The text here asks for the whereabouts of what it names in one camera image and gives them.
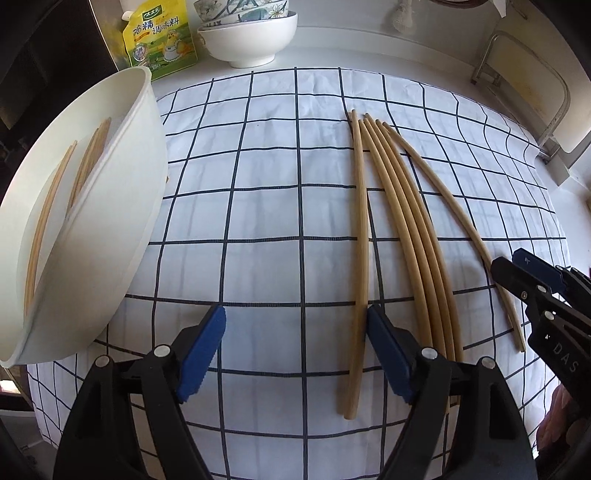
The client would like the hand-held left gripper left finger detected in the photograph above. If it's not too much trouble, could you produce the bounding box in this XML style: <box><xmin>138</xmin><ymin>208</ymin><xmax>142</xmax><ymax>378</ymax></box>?
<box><xmin>53</xmin><ymin>304</ymin><xmax>227</xmax><ymax>480</ymax></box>

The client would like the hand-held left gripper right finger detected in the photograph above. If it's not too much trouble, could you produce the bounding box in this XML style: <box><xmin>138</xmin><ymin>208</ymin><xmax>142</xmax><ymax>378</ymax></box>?
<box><xmin>367</xmin><ymin>303</ymin><xmax>539</xmax><ymax>480</ymax></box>

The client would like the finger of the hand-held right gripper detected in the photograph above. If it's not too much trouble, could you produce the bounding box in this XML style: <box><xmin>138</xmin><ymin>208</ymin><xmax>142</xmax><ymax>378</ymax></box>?
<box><xmin>490</xmin><ymin>257</ymin><xmax>562</xmax><ymax>324</ymax></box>
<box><xmin>512</xmin><ymin>248</ymin><xmax>574</xmax><ymax>291</ymax></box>

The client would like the long wooden chopstick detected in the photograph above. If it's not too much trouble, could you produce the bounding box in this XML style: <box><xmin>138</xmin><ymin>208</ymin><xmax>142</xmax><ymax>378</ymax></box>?
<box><xmin>67</xmin><ymin>122</ymin><xmax>105</xmax><ymax>217</ymax></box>
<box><xmin>24</xmin><ymin>141</ymin><xmax>78</xmax><ymax>319</ymax></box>
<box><xmin>76</xmin><ymin>117</ymin><xmax>112</xmax><ymax>204</ymax></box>
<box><xmin>383</xmin><ymin>123</ymin><xmax>526</xmax><ymax>354</ymax></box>

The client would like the bunch of wooden chopsticks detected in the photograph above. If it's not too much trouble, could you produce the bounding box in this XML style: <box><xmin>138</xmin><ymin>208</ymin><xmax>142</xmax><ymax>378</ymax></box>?
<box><xmin>339</xmin><ymin>108</ymin><xmax>465</xmax><ymax>421</ymax></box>

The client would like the large white mixing bowl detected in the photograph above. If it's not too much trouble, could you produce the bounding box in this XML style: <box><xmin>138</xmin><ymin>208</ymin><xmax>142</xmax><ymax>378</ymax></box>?
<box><xmin>0</xmin><ymin>66</ymin><xmax>168</xmax><ymax>368</ymax></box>

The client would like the person's right hand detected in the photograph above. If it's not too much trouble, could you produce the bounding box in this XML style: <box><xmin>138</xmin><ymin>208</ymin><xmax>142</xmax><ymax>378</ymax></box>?
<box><xmin>538</xmin><ymin>384</ymin><xmax>578</xmax><ymax>457</ymax></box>

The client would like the white black checkered cloth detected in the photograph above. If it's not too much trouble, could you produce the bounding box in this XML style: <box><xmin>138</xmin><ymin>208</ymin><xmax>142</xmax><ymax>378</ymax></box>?
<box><xmin>28</xmin><ymin>68</ymin><xmax>568</xmax><ymax>480</ymax></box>

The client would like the beige hanging towel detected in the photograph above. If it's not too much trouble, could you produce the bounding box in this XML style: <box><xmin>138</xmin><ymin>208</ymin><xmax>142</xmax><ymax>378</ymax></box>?
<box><xmin>493</xmin><ymin>0</ymin><xmax>528</xmax><ymax>19</ymax></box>

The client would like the plain white ceramic bowl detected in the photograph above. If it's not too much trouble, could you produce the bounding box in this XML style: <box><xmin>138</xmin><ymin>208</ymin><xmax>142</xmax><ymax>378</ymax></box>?
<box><xmin>198</xmin><ymin>11</ymin><xmax>299</xmax><ymax>69</ymax></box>

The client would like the yellow green seasoning pouch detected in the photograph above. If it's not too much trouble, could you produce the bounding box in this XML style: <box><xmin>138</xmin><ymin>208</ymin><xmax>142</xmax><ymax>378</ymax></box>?
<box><xmin>121</xmin><ymin>0</ymin><xmax>199</xmax><ymax>80</ymax></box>

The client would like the blue patterned ceramic bowl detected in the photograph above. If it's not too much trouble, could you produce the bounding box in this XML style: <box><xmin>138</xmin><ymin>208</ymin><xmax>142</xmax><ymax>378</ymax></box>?
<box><xmin>193</xmin><ymin>0</ymin><xmax>290</xmax><ymax>23</ymax></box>

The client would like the white long-handled dish brush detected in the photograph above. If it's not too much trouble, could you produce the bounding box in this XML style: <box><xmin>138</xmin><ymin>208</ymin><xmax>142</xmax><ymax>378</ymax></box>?
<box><xmin>387</xmin><ymin>0</ymin><xmax>419</xmax><ymax>34</ymax></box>

